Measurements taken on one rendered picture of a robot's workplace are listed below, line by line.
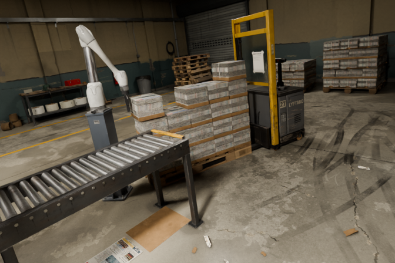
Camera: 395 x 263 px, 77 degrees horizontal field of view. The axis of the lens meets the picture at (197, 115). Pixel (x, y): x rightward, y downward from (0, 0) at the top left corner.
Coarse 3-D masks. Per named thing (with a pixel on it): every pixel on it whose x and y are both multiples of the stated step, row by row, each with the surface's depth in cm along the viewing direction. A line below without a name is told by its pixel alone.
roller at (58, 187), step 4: (44, 172) 172; (44, 176) 167; (48, 176) 165; (44, 180) 167; (48, 180) 160; (52, 180) 158; (56, 180) 158; (52, 184) 154; (56, 184) 152; (60, 184) 151; (56, 188) 149; (60, 188) 146; (64, 188) 146; (56, 192) 149; (60, 192) 144; (64, 192) 142
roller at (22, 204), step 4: (8, 188) 156; (12, 188) 154; (16, 188) 154; (8, 192) 154; (12, 192) 150; (16, 192) 149; (20, 192) 151; (12, 196) 146; (16, 196) 144; (20, 196) 143; (16, 200) 140; (20, 200) 138; (24, 200) 139; (16, 204) 138; (20, 204) 135; (24, 204) 134; (28, 204) 135; (20, 208) 132; (24, 208) 130; (28, 208) 129
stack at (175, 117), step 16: (176, 112) 283; (192, 112) 292; (208, 112) 303; (224, 112) 313; (144, 128) 266; (160, 128) 275; (176, 128) 285; (192, 128) 296; (208, 128) 305; (224, 128) 317; (208, 144) 310; (224, 144) 322; (176, 160) 292; (192, 160) 303; (208, 160) 315; (160, 176) 300
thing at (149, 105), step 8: (152, 96) 269; (160, 96) 266; (136, 104) 256; (144, 104) 259; (152, 104) 263; (160, 104) 268; (136, 112) 262; (144, 112) 261; (152, 112) 265; (160, 112) 269
